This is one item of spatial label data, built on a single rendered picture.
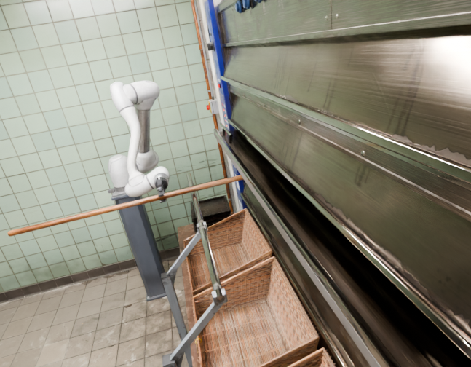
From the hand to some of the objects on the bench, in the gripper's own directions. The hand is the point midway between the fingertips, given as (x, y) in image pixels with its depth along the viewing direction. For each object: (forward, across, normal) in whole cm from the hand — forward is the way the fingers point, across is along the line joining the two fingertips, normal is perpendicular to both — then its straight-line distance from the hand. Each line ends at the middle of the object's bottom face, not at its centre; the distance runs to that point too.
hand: (161, 196), depth 184 cm
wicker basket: (0, +62, -27) cm, 68 cm away
